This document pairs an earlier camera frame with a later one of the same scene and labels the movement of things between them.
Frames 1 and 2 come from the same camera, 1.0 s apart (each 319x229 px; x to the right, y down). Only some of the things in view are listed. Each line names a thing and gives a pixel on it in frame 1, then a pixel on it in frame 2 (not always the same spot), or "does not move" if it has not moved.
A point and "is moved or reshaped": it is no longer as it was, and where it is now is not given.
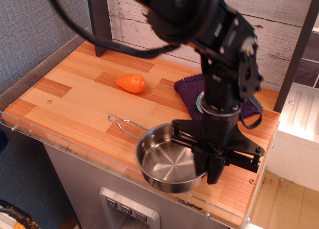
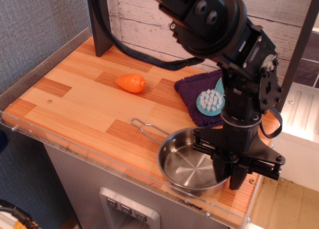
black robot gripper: x=218 y=130 to x=240 y=143
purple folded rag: x=190 y=88 does not move
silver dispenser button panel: x=120 y=211 does not move
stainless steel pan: x=167 y=166 is moved or reshaped
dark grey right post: x=298 y=51 does not move
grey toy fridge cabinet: x=99 y=199 does not move
